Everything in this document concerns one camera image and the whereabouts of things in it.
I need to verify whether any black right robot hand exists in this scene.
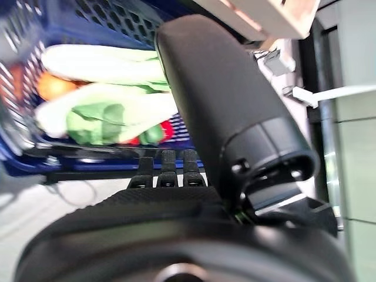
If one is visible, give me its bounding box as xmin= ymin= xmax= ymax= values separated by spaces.
xmin=13 ymin=13 xmax=358 ymax=282

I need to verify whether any green white napa cabbage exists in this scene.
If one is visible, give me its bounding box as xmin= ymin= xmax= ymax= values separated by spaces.
xmin=40 ymin=43 xmax=168 ymax=86
xmin=34 ymin=83 xmax=180 ymax=146

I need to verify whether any blue plastic shopping basket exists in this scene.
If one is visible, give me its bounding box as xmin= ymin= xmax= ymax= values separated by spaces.
xmin=0 ymin=0 xmax=212 ymax=177

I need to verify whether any green bell pepper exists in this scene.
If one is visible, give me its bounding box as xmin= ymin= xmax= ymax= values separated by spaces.
xmin=140 ymin=125 xmax=163 ymax=145

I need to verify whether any red bell pepper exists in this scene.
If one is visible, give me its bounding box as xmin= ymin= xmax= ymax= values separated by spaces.
xmin=129 ymin=120 xmax=174 ymax=145

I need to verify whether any wooden potato crate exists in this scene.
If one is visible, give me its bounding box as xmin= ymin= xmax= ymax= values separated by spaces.
xmin=193 ymin=0 xmax=320 ymax=41

